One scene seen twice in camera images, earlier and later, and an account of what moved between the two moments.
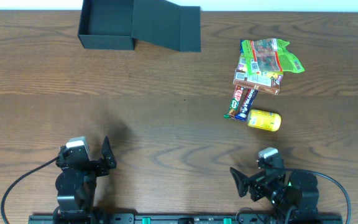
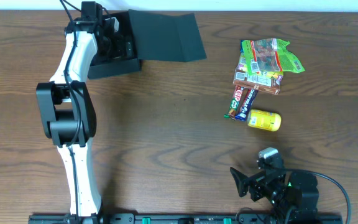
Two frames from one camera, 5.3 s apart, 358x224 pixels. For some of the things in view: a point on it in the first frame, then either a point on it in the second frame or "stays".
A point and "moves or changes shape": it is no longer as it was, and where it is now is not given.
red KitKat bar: (235, 102) stays
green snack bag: (270, 55) stays
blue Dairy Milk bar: (247, 104) stays
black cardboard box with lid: (117, 24) moves or changes shape
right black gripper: (254, 181) stays
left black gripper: (95, 164) to (122, 45)
